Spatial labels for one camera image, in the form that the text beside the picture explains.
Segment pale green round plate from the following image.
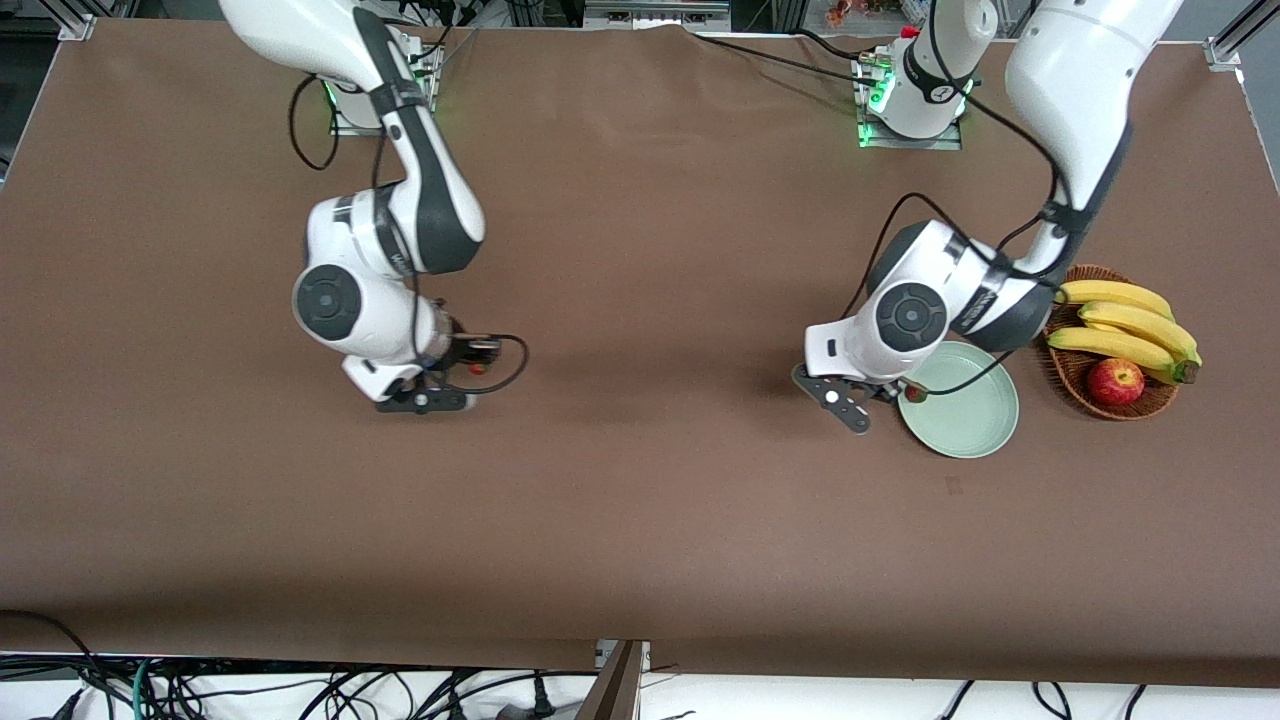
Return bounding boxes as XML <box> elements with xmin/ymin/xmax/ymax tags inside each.
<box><xmin>897</xmin><ymin>341</ymin><xmax>1021</xmax><ymax>460</ymax></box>

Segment brown wicker basket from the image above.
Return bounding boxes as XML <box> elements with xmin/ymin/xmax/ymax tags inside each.
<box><xmin>1038</xmin><ymin>264</ymin><xmax>1181</xmax><ymax>422</ymax></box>

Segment brown table cover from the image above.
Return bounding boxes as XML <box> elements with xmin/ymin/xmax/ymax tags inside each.
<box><xmin>0</xmin><ymin>20</ymin><xmax>1280</xmax><ymax>691</ymax></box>

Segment red apple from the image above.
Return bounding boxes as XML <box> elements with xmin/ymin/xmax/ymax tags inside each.
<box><xmin>1087</xmin><ymin>358</ymin><xmax>1146</xmax><ymax>407</ymax></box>

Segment yellow banana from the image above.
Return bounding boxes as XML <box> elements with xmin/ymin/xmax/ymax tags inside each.
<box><xmin>1055</xmin><ymin>280</ymin><xmax>1176</xmax><ymax>322</ymax></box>
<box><xmin>1047</xmin><ymin>327</ymin><xmax>1176</xmax><ymax>373</ymax></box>
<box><xmin>1085</xmin><ymin>320</ymin><xmax>1199</xmax><ymax>387</ymax></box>
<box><xmin>1078</xmin><ymin>300</ymin><xmax>1202</xmax><ymax>364</ymax></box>

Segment brown wooden beam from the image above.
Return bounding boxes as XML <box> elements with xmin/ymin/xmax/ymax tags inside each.
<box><xmin>575</xmin><ymin>642</ymin><xmax>646</xmax><ymax>720</ymax></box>

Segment grey background box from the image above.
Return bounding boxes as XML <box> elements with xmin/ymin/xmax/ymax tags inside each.
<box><xmin>583</xmin><ymin>0</ymin><xmax>731</xmax><ymax>31</ymax></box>

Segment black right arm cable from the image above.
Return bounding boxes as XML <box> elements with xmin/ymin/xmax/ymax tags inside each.
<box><xmin>289</xmin><ymin>72</ymin><xmax>529</xmax><ymax>396</ymax></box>

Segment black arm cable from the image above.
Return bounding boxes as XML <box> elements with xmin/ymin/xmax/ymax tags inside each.
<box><xmin>843</xmin><ymin>0</ymin><xmax>1076</xmax><ymax>397</ymax></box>
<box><xmin>289</xmin><ymin>72</ymin><xmax>529</xmax><ymax>396</ymax></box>

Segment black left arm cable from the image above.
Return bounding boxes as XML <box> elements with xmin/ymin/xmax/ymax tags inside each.
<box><xmin>843</xmin><ymin>0</ymin><xmax>1076</xmax><ymax>397</ymax></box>

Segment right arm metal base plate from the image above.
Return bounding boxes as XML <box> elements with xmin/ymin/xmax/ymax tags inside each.
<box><xmin>328</xmin><ymin>45</ymin><xmax>442</xmax><ymax>138</ymax></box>

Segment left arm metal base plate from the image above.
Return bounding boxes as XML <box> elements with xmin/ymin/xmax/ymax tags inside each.
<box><xmin>856</xmin><ymin>55</ymin><xmax>964</xmax><ymax>152</ymax></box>

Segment small metal bracket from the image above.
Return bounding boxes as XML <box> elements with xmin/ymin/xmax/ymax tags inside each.
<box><xmin>596</xmin><ymin>639</ymin><xmax>652</xmax><ymax>673</ymax></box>

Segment black cable on table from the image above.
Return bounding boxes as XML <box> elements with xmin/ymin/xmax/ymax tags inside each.
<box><xmin>690</xmin><ymin>30</ymin><xmax>886</xmax><ymax>86</ymax></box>

